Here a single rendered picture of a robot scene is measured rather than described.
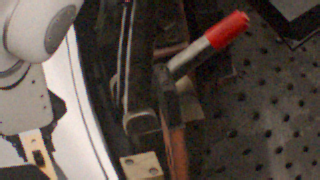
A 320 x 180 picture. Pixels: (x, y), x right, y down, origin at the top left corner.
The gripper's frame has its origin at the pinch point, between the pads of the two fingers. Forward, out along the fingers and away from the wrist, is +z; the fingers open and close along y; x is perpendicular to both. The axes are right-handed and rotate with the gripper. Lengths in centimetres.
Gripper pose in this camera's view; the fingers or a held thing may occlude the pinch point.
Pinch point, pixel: (33, 146)
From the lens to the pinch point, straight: 92.7
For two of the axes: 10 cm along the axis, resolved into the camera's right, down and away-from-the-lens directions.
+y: -9.6, 2.7, -1.0
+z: 1.0, 6.5, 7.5
